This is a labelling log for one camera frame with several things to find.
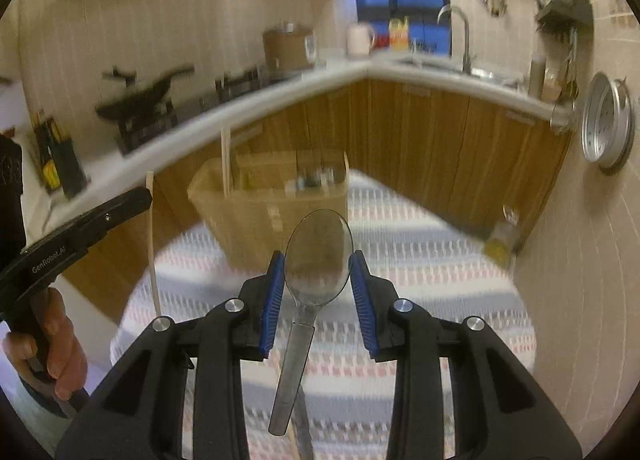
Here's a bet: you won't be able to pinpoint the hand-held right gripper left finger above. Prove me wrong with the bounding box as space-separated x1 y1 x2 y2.
55 250 287 460

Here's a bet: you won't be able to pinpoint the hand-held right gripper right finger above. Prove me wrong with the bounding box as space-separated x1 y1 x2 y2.
349 250 584 460

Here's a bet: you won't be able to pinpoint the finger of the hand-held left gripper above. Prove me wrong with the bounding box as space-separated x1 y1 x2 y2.
74 187 153 245

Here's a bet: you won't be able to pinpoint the beige plastic utensil basket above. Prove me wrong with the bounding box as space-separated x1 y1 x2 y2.
187 149 351 272

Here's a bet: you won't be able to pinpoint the hanging kitchen utensils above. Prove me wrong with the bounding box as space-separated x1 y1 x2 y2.
561 29 582 102

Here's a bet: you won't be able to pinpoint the person's left hand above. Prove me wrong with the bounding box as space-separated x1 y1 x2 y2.
2 287 89 387

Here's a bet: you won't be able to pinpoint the striped tablecloth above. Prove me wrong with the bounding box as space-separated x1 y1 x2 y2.
110 167 539 460

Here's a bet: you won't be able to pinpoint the person's dark clothing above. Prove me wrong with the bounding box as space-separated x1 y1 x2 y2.
0 134 26 261

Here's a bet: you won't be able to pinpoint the black wok with lid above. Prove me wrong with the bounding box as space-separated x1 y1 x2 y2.
95 65 196 124

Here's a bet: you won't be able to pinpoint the black gas stove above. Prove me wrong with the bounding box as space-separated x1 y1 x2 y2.
114 66 273 152

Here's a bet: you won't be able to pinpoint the yellow oil bottle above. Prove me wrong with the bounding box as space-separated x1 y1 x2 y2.
481 205 522 269

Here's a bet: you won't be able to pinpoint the wooden base cabinets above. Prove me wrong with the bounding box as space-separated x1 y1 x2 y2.
65 77 573 311

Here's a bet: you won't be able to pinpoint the brown rice cooker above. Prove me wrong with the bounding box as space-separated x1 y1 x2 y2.
262 21 317 74

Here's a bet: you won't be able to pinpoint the steel sink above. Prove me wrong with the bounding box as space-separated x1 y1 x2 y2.
399 55 523 87

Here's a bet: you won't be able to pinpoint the white electric kettle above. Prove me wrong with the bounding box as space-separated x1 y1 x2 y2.
346 22 377 59

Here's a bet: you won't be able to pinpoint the yellow detergent bottle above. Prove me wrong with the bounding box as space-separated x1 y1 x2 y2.
388 16 411 52

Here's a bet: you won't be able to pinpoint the metal kitchen faucet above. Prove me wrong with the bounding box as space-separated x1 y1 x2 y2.
437 5 474 76

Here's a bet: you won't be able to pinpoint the grey cylindrical container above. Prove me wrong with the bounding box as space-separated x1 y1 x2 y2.
527 57 547 99

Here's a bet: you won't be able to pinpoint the brown bag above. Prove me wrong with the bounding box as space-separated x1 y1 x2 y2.
542 67 564 102

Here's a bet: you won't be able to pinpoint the dark wall spice rack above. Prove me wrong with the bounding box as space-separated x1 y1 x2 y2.
535 0 594 37

